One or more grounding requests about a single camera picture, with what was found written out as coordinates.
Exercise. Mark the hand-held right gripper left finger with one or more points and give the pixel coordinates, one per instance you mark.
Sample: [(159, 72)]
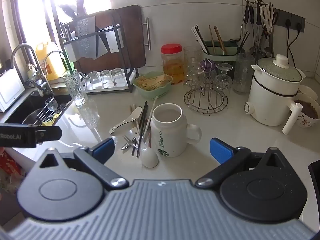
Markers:
[(103, 150)]

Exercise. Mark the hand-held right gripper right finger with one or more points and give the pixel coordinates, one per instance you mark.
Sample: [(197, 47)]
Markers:
[(220, 150)]

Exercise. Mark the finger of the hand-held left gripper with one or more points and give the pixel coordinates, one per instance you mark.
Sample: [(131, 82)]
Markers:
[(50, 133)]

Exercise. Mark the metal spoon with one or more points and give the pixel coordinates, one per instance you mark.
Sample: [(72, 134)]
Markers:
[(126, 146)]

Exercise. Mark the metal fork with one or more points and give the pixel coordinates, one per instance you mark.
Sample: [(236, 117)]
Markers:
[(128, 139)]

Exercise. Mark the white ceramic spoon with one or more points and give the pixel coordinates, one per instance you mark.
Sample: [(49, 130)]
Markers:
[(149, 158), (125, 123)]

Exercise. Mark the white ceramic mug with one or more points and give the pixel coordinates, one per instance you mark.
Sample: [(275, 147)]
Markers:
[(170, 135)]

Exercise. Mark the row of hanging kitchen utensils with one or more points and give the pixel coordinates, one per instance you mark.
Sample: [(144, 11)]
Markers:
[(250, 17)]

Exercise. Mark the yellow cleaning cloth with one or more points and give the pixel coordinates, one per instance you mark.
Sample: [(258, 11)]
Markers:
[(48, 123)]

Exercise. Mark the small stemmed glass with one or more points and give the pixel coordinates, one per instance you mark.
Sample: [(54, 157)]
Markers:
[(50, 103)]

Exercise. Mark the red printed cloth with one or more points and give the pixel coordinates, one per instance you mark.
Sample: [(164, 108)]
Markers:
[(10, 165)]

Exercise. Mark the black kitchen sink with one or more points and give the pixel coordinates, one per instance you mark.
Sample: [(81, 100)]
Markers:
[(30, 105)]

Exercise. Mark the white box appliance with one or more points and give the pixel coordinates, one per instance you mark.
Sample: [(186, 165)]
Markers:
[(11, 92)]

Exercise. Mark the patterned glass mug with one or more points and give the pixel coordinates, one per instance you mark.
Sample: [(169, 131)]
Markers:
[(75, 87)]

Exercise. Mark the white drip tray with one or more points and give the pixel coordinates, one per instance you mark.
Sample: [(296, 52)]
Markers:
[(107, 90)]

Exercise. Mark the white electric cooking pot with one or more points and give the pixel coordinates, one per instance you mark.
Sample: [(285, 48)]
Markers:
[(267, 105)]

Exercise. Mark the yellow oil bottle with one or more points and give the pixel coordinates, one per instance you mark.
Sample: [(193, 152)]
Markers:
[(51, 65)]

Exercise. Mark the inverted stemmed cut glass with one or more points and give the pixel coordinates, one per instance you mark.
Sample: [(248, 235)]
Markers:
[(223, 80)]

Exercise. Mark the green plastic basket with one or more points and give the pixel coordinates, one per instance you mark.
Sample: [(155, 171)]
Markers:
[(150, 93)]

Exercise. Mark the black metal dish rack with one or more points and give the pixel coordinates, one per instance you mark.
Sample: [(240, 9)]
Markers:
[(129, 80)]

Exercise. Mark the tall glass jug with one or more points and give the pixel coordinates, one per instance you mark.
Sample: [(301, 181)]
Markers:
[(243, 75)]

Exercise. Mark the slim steel faucet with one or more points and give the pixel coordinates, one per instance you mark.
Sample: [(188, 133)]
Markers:
[(53, 52)]

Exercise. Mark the inverted clear glass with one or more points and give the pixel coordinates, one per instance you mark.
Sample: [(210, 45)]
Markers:
[(193, 72)]

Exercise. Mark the bundle of thin wooden sticks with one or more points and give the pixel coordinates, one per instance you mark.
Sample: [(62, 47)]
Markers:
[(152, 82)]

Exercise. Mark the purple cup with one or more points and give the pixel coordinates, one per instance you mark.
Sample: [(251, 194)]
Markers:
[(207, 67)]

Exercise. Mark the tall steel faucet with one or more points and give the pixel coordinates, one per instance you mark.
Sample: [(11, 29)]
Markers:
[(25, 46)]

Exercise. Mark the printed ceramic bowl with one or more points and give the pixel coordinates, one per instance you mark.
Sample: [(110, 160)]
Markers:
[(307, 121)]

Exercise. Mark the green utensil holder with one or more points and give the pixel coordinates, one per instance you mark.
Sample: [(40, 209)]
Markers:
[(225, 57), (200, 38)]

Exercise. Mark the white speckled pot lid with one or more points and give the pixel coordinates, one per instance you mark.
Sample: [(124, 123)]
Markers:
[(275, 71)]

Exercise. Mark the tall clear drinking glass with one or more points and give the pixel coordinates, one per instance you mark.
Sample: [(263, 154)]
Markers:
[(192, 55)]

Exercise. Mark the clear jar with red lid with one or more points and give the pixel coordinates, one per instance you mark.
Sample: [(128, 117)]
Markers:
[(172, 62)]

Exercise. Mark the textured steel cleaver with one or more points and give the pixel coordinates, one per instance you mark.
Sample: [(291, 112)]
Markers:
[(86, 40)]

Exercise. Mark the black cutlery caddy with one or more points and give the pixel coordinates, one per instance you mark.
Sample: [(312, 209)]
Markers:
[(67, 33)]

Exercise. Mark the small white cutting board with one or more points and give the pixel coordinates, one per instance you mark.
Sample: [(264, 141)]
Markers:
[(115, 40)]

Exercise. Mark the dark wall outlet strip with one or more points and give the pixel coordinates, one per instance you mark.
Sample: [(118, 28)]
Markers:
[(282, 17)]

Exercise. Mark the metal hook rail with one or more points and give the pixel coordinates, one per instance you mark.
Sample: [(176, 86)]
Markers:
[(258, 1)]

